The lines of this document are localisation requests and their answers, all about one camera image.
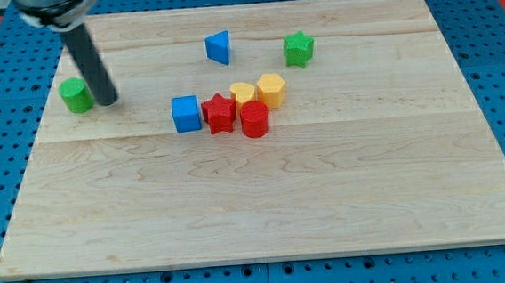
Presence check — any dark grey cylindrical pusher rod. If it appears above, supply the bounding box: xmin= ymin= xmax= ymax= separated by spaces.
xmin=60 ymin=24 xmax=118 ymax=107

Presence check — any red star block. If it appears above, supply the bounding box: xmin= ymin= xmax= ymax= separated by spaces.
xmin=201 ymin=93 xmax=236 ymax=134

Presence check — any blue triangle block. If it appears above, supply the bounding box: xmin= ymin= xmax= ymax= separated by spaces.
xmin=204 ymin=30 xmax=231 ymax=65

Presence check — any green star block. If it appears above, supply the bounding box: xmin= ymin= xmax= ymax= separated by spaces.
xmin=283 ymin=31 xmax=315 ymax=68

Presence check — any green cylinder block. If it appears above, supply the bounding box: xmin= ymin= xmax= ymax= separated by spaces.
xmin=58 ymin=77 xmax=94 ymax=114

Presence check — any blue cube block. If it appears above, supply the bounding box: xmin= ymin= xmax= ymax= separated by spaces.
xmin=172 ymin=94 xmax=202 ymax=133

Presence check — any yellow heart block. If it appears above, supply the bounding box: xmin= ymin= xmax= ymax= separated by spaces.
xmin=229 ymin=82 xmax=258 ymax=110

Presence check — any red cylinder block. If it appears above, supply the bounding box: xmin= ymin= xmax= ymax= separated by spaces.
xmin=240 ymin=101 xmax=269 ymax=138

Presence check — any yellow hexagon block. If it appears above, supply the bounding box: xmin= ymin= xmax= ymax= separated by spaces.
xmin=256 ymin=73 xmax=286 ymax=109

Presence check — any light wooden board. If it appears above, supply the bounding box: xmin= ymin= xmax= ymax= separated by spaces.
xmin=0 ymin=0 xmax=505 ymax=281

